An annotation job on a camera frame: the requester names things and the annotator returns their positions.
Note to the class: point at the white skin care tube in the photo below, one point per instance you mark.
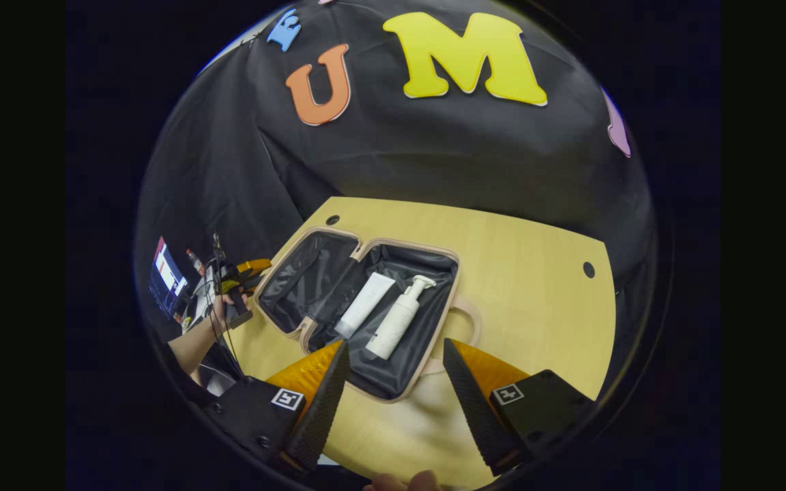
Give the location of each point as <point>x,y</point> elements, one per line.
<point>366,303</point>

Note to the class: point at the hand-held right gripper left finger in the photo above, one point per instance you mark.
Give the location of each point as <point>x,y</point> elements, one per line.
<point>325,409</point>

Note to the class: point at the black backdrop cloth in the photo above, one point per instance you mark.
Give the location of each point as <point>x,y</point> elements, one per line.
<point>400,150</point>

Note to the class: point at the computer monitor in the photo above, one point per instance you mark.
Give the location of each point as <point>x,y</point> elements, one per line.
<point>166,273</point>

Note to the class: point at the pink suitcase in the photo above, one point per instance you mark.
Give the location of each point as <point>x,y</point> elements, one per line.
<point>297,273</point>

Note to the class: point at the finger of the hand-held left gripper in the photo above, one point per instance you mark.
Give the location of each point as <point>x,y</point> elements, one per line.
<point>253,266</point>

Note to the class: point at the white pump bottle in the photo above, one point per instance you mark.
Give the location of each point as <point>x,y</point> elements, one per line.
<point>396,324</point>

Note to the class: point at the white papers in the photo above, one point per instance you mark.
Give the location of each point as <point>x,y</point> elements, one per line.
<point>203,290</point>

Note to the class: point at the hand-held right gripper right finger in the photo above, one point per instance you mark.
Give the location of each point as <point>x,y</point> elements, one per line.
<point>475,416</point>

